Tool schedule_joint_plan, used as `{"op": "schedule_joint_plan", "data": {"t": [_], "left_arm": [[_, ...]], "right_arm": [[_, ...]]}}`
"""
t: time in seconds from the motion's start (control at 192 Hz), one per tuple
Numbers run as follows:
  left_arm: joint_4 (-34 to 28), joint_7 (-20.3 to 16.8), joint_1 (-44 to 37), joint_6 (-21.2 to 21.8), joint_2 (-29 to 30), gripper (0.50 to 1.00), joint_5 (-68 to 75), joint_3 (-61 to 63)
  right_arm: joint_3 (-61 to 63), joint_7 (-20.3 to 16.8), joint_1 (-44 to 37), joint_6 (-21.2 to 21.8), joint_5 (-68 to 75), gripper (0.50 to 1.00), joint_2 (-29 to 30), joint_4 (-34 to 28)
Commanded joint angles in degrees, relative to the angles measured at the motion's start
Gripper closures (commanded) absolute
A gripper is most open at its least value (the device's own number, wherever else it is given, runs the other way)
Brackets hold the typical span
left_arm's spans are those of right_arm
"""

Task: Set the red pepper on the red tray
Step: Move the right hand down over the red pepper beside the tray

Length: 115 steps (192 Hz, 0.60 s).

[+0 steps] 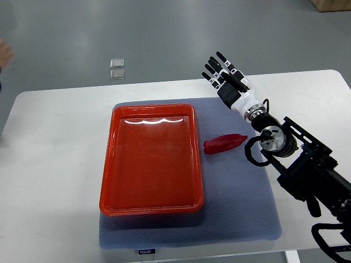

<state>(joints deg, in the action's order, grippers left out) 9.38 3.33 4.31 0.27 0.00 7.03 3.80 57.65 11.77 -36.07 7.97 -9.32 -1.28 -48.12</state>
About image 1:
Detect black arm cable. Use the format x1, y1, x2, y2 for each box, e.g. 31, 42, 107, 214
244, 135, 272, 167

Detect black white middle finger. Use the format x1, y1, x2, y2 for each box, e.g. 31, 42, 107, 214
209, 56, 228, 75

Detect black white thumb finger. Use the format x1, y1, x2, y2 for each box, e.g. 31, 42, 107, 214
220, 72, 249, 92

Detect upper metal floor plate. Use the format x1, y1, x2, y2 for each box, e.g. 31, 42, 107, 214
110, 58, 124, 68

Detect person's blurry hand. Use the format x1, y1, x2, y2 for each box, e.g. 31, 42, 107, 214
0, 39, 14, 70

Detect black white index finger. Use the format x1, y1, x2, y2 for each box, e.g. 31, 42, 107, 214
216, 51, 237, 73

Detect cardboard box corner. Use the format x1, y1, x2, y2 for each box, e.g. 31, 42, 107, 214
311, 0, 351, 12

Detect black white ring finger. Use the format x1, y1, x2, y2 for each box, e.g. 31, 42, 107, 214
205, 64, 224, 82

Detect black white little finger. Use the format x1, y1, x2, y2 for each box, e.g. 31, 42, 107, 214
202, 72, 221, 89

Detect black table label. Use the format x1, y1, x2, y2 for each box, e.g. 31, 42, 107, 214
138, 249, 156, 255

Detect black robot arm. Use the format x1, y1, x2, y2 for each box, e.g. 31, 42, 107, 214
202, 52, 350, 262

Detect white table leg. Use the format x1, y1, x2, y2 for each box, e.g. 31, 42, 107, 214
284, 250, 301, 263

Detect red plastic tray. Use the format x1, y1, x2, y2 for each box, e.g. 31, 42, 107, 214
99, 104, 204, 216

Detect red pepper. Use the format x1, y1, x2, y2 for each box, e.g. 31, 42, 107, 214
203, 134, 248, 155

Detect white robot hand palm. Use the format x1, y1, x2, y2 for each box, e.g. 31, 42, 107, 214
217, 70, 263, 120

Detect blue-grey textured mat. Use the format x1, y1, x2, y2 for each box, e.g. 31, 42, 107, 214
99, 98, 281, 249

